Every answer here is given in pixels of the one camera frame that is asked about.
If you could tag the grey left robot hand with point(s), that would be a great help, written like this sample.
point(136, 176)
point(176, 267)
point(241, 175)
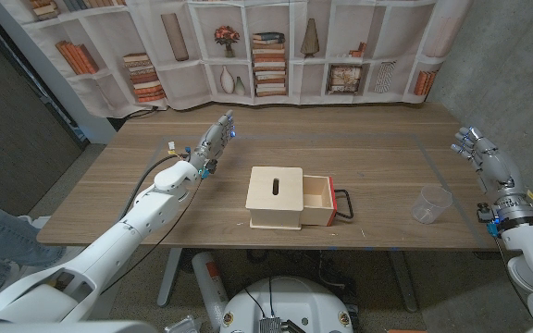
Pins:
point(211, 145)

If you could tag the wooden drawer with red front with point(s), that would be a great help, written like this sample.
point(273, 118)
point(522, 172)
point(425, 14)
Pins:
point(315, 215)

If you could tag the dark door panel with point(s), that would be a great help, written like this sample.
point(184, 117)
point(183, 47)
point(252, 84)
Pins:
point(16, 139)

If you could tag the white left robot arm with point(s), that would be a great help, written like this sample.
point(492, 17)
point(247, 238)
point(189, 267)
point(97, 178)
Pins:
point(127, 231)

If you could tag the white robot torso base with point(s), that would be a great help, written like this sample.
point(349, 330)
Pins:
point(294, 300)

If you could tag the clear plastic measuring cup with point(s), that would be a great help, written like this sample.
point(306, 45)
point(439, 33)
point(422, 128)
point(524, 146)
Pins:
point(428, 208)

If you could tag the white cylinder with orange label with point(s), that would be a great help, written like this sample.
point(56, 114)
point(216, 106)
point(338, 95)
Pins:
point(208, 282)

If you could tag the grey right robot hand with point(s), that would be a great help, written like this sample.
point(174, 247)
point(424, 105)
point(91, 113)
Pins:
point(500, 173)

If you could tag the wooden box with slot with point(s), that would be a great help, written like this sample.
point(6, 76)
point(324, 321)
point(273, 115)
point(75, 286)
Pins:
point(266, 203)

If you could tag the grey metal bracket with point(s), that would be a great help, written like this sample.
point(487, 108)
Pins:
point(183, 326)

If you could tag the silver finned heat sink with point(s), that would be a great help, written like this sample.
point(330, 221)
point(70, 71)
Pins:
point(270, 325)

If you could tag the printed bookshelf backdrop cloth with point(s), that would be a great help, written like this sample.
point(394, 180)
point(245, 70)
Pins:
point(178, 83)

